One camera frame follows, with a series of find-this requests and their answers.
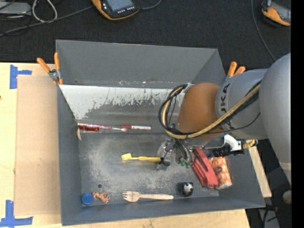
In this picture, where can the pale wooden fork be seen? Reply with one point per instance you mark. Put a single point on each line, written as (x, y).
(147, 196)

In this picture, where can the blue bottle cap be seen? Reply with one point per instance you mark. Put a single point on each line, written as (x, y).
(87, 199)

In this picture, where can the black cylinder on white bracket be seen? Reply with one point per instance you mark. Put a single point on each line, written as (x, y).
(228, 151)

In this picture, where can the brown cardboard board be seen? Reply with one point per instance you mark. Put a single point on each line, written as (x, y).
(35, 139)

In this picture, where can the orange snack packet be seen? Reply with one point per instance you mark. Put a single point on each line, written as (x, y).
(222, 172)

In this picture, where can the orange toy animal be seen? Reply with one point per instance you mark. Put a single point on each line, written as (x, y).
(102, 196)

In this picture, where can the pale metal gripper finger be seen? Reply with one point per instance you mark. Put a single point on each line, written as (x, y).
(164, 166)
(162, 151)

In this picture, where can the red flat box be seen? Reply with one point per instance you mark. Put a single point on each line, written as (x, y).
(88, 128)

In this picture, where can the red and white pen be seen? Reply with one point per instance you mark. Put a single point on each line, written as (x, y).
(137, 127)

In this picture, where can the yellow toothbrush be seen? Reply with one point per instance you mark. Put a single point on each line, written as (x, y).
(140, 158)

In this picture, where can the grey metal bin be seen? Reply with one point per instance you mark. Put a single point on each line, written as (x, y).
(123, 65)

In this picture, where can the black and white toy ball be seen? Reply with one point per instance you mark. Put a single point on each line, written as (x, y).
(186, 189)

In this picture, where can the red stapler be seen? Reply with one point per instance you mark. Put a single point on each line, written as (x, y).
(204, 170)

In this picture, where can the tan curved strip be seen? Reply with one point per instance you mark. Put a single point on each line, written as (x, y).
(79, 134)

